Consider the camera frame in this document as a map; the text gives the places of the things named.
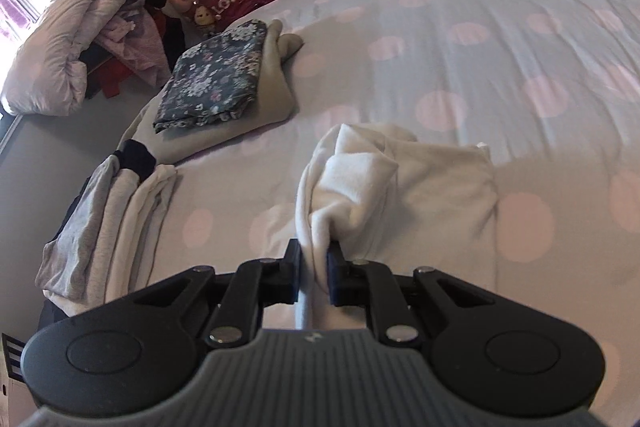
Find white folded duvet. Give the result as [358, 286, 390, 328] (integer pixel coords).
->
[0, 0, 144, 118]

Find beige folded cloth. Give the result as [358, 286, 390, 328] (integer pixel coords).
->
[120, 19, 307, 166]

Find pale pink clothes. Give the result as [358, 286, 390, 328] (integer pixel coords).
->
[95, 0, 174, 88]

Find dark floral folded cloth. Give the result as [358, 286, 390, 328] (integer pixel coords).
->
[152, 19, 269, 134]

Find white garment pile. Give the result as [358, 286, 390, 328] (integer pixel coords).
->
[35, 139, 159, 302]

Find polka dot bed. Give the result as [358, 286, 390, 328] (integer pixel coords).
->
[120, 0, 640, 413]

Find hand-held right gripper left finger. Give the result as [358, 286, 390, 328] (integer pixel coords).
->
[132, 238, 304, 349]

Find white folded garment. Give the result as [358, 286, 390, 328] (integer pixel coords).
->
[42, 164, 179, 309]

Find cream white long-sleeved garment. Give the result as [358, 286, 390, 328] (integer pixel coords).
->
[295, 123, 502, 333]

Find white striped box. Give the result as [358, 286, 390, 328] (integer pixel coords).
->
[0, 332, 32, 424]

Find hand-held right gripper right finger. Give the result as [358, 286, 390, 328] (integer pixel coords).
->
[325, 241, 502, 348]

